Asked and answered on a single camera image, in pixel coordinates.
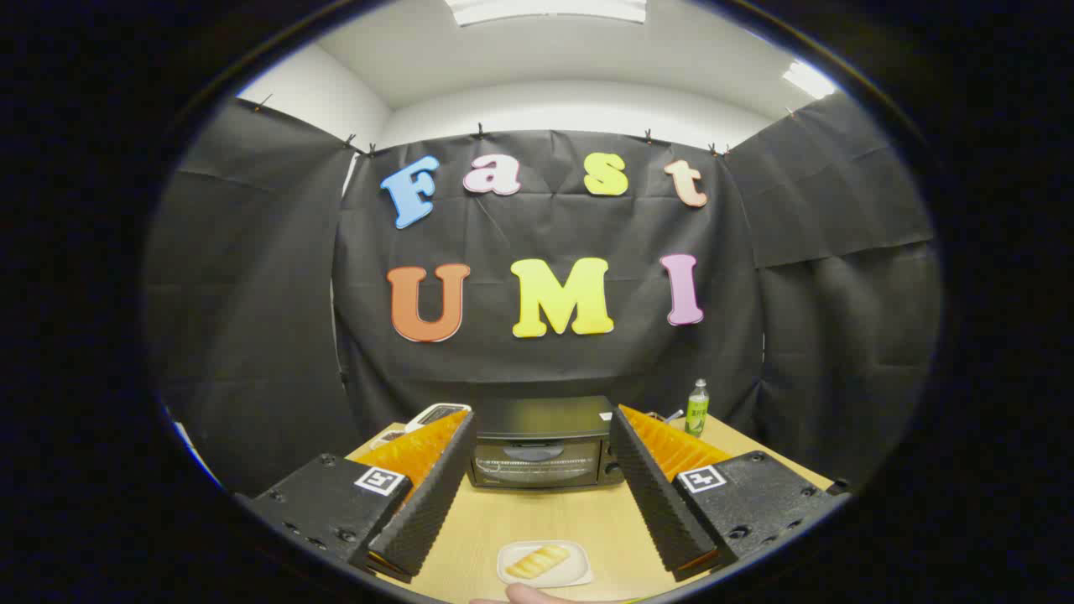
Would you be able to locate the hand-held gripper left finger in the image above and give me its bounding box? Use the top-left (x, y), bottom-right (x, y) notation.
top-left (249, 409), bottom-right (476, 584)

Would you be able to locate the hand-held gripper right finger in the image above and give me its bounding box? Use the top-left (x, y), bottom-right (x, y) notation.
top-left (610, 404), bottom-right (850, 582)

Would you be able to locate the sliced yellow bread roll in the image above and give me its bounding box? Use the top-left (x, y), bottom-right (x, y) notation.
top-left (505, 544), bottom-right (571, 580)

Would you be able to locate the black toaster oven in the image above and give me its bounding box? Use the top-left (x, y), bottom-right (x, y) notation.
top-left (467, 396), bottom-right (626, 490)

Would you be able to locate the white pop-up toaster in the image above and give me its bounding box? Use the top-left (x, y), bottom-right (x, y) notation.
top-left (405, 403), bottom-right (471, 433)

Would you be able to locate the green label drink bottle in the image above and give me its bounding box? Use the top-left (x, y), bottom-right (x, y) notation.
top-left (685, 378), bottom-right (711, 438)

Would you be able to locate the white rectangular plate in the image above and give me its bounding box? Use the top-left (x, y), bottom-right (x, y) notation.
top-left (497, 539), bottom-right (593, 588)

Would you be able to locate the small ceiling light panel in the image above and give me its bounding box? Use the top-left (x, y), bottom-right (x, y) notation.
top-left (782, 60), bottom-right (838, 100)

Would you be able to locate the long ceiling light panel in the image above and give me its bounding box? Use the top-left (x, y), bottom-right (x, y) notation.
top-left (443, 0), bottom-right (649, 28)

